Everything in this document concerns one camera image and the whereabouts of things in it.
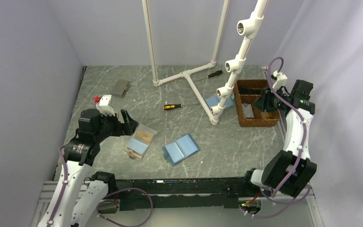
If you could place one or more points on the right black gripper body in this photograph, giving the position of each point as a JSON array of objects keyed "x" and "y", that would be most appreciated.
[{"x": 279, "y": 93}]

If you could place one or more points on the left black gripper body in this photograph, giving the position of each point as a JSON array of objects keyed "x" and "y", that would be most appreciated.
[{"x": 107, "y": 128}]

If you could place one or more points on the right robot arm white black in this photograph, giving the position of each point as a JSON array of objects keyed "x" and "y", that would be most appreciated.
[{"x": 291, "y": 169}]

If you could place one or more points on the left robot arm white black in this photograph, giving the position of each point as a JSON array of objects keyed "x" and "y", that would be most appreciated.
[{"x": 67, "y": 208}]

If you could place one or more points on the white card in basket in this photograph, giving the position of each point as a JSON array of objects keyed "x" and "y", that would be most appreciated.
[{"x": 247, "y": 110}]

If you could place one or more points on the grey card holder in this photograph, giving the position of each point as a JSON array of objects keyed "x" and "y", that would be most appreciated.
[{"x": 120, "y": 88}]

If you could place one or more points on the open blue card holder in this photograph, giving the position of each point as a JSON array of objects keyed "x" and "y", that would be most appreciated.
[{"x": 179, "y": 150}]

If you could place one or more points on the brown wicker basket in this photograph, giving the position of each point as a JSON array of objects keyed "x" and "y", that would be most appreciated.
[{"x": 257, "y": 121}]

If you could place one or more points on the black item in basket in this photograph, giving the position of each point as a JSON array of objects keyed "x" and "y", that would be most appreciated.
[{"x": 249, "y": 91}]

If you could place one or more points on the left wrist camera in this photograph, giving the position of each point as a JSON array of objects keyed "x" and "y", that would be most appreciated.
[{"x": 103, "y": 105}]

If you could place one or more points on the blue card holder behind post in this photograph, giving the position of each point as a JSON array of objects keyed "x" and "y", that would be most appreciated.
[{"x": 214, "y": 100}]

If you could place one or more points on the white pvc pipe post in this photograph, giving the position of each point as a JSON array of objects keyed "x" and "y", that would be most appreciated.
[{"x": 248, "y": 28}]

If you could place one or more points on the white pvc pipe frame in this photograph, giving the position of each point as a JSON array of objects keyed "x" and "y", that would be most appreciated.
[{"x": 187, "y": 73}]

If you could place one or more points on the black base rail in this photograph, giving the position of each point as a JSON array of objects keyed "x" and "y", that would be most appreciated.
[{"x": 134, "y": 194}]

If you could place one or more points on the aluminium frame rail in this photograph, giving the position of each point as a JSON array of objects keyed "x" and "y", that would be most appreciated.
[{"x": 249, "y": 206}]

